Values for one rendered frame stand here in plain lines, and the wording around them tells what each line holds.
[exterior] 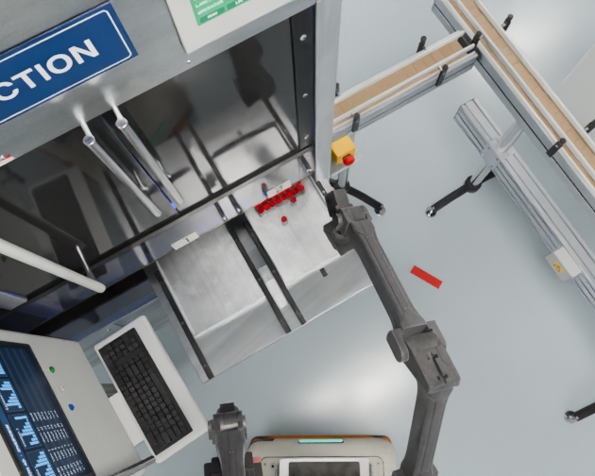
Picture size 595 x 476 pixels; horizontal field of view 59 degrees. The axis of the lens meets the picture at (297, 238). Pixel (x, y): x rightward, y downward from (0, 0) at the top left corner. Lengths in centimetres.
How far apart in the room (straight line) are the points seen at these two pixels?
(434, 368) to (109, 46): 83
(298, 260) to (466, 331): 119
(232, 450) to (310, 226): 86
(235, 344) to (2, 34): 122
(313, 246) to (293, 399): 103
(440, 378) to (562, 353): 177
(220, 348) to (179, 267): 30
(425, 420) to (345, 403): 144
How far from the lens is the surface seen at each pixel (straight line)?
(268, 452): 237
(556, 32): 351
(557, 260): 235
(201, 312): 179
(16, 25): 81
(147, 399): 188
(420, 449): 127
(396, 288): 122
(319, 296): 176
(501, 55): 209
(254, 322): 176
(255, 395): 264
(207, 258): 182
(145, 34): 90
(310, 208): 183
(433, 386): 112
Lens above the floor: 262
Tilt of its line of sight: 75 degrees down
